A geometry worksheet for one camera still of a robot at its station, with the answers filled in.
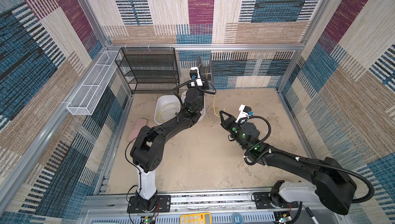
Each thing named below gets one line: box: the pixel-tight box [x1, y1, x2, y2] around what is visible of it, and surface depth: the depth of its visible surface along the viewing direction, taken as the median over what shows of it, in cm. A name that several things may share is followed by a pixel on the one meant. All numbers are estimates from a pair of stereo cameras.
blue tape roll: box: [231, 213, 244, 224], surface depth 71 cm
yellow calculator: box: [179, 212, 213, 224], surface depth 70 cm
